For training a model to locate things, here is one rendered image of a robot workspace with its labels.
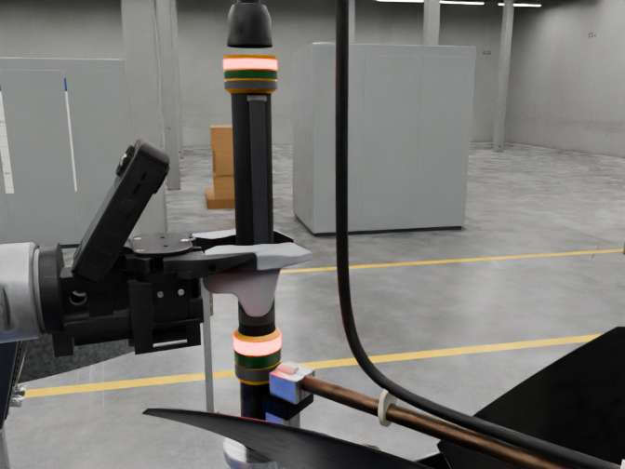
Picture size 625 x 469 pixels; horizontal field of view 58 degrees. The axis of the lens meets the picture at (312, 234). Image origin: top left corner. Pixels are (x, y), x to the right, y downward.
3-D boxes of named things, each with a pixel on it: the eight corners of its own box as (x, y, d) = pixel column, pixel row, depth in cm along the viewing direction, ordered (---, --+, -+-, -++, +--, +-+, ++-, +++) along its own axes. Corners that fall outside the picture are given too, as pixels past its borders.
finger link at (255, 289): (312, 305, 49) (206, 311, 48) (311, 240, 48) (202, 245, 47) (316, 319, 46) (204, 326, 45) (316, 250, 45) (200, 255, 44)
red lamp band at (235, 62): (287, 70, 46) (287, 60, 46) (253, 67, 43) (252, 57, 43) (247, 71, 49) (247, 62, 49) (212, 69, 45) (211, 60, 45)
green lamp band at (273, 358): (290, 355, 52) (290, 343, 52) (260, 373, 49) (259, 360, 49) (255, 343, 55) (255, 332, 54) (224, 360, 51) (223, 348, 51)
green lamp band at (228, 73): (287, 79, 47) (287, 71, 46) (253, 78, 43) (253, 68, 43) (248, 80, 49) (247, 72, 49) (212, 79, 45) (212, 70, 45)
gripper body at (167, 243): (196, 313, 52) (56, 330, 49) (192, 223, 50) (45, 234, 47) (210, 345, 45) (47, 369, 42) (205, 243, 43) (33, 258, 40)
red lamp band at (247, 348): (290, 342, 52) (290, 330, 52) (259, 359, 49) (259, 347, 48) (255, 331, 54) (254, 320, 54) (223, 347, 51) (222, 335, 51)
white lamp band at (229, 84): (287, 89, 47) (287, 80, 47) (253, 88, 43) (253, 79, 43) (248, 90, 49) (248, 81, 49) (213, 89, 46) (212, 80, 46)
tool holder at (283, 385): (327, 453, 54) (328, 360, 52) (282, 494, 48) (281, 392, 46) (256, 423, 59) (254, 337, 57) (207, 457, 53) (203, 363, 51)
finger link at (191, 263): (255, 262, 48) (151, 266, 47) (255, 242, 47) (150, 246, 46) (258, 279, 43) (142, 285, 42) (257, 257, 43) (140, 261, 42)
